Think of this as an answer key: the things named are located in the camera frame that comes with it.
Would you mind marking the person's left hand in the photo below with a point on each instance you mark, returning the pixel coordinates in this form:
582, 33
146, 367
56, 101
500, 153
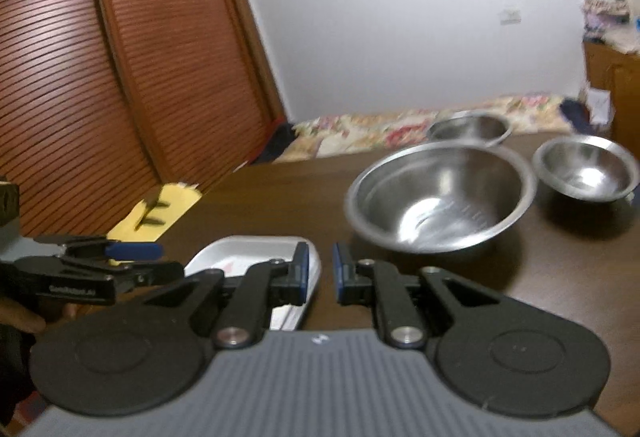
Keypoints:
22, 317

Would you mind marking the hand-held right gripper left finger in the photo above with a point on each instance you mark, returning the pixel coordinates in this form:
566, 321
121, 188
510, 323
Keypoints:
301, 274

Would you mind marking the floral fabric pile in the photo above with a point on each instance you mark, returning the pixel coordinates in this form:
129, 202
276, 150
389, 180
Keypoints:
610, 24

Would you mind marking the white cardboard box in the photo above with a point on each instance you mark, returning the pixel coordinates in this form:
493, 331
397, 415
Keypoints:
599, 106

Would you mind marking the wooden louvered wardrobe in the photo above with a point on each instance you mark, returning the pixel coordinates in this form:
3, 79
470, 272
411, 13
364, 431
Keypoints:
125, 67

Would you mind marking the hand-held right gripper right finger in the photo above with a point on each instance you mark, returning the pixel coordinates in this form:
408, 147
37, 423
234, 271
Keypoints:
340, 277

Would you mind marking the floral blanket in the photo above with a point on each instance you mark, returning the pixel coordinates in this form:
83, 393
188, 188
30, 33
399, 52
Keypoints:
380, 132

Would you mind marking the wooden sideboard cabinet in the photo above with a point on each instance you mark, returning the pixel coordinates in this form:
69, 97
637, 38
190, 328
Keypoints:
615, 82

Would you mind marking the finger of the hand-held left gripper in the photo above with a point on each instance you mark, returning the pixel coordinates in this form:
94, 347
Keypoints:
155, 271
135, 251

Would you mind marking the small steel bowl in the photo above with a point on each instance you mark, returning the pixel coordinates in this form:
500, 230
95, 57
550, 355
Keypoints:
470, 127
585, 169

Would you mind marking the yellow paper sheet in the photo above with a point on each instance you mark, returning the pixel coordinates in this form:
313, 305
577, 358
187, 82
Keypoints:
175, 202

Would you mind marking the large perforated steel bowl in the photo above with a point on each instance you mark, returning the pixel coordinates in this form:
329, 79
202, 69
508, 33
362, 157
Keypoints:
440, 197

